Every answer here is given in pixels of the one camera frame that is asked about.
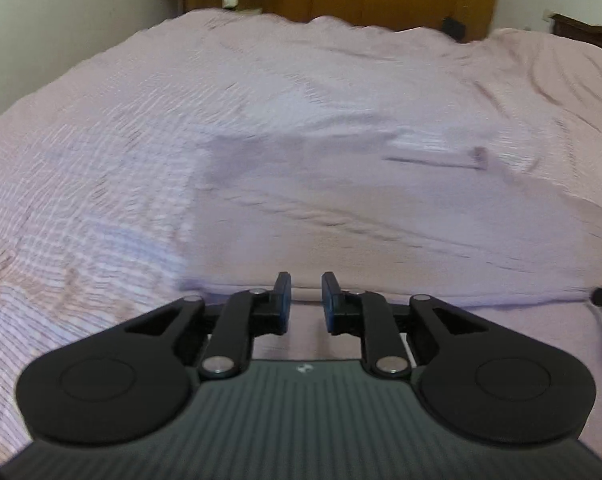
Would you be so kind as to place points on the dark wooden headboard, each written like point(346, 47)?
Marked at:
point(593, 35)

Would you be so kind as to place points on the small black object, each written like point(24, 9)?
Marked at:
point(453, 28)

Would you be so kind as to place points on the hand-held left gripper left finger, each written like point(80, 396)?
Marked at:
point(283, 305)

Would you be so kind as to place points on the lilac small garment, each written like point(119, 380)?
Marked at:
point(341, 210)

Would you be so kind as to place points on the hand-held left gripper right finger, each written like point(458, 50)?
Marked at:
point(329, 305)

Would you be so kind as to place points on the pink ribbed bedspread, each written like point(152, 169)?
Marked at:
point(96, 170)

